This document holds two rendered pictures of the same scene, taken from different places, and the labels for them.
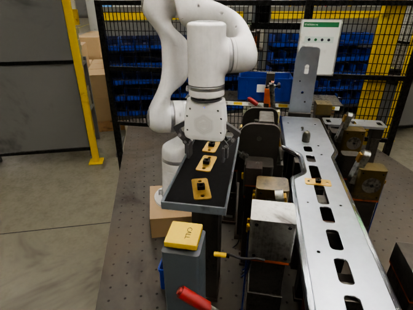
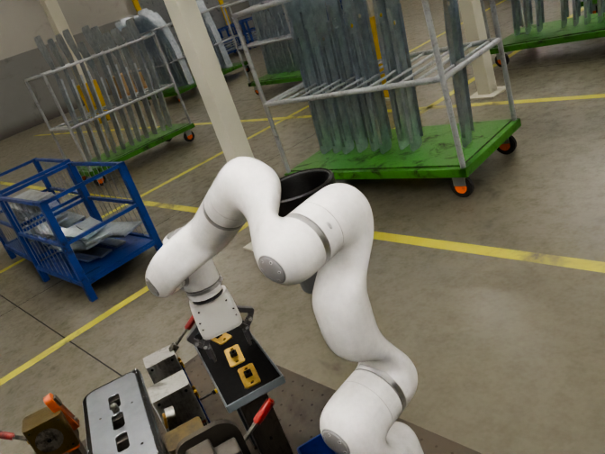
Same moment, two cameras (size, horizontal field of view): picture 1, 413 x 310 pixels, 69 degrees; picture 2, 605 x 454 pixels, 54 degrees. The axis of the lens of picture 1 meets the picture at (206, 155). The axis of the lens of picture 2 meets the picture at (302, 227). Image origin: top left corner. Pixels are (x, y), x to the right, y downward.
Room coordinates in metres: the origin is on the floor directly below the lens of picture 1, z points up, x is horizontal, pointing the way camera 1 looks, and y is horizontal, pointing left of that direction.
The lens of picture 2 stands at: (1.93, -0.31, 1.92)
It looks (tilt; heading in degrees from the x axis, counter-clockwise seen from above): 22 degrees down; 154
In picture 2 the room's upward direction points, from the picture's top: 20 degrees counter-clockwise
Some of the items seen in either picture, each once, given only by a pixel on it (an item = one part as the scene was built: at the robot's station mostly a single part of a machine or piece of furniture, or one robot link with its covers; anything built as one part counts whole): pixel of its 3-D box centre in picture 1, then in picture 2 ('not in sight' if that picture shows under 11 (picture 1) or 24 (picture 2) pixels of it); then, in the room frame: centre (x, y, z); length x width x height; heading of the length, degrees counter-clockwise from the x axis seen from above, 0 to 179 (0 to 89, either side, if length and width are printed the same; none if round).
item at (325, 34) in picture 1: (317, 48); not in sight; (1.84, -0.65, 1.30); 0.23 x 0.02 x 0.31; 80
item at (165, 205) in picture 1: (207, 165); (232, 356); (0.68, 0.00, 1.16); 0.37 x 0.14 x 0.02; 170
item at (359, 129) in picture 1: (348, 163); not in sight; (1.22, -0.66, 0.87); 0.12 x 0.07 x 0.35; 80
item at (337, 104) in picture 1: (260, 99); not in sight; (1.77, -0.33, 1.02); 0.90 x 0.22 x 0.03; 80
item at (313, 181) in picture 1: (318, 181); not in sight; (0.85, -0.37, 1.01); 0.08 x 0.04 x 0.01; 80
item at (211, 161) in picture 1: (206, 161); (233, 354); (0.69, 0.00, 1.17); 0.08 x 0.04 x 0.01; 166
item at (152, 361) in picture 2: not in sight; (186, 401); (0.30, -0.09, 0.88); 0.12 x 0.07 x 0.36; 80
